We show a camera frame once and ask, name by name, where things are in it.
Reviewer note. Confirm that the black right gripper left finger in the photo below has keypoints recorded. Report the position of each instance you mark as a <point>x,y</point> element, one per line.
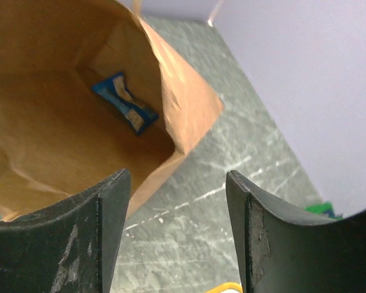
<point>70,246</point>

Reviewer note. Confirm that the brown paper bag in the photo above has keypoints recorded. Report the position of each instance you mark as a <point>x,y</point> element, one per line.
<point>58,137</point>

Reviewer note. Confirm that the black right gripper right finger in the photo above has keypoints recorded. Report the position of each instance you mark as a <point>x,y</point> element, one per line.
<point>283,248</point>

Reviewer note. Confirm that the green Chiuba chips bag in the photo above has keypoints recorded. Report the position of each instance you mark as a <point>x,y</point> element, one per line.
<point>325,209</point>

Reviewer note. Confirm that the white dry-erase board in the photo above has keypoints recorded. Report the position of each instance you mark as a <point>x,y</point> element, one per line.
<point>228,287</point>

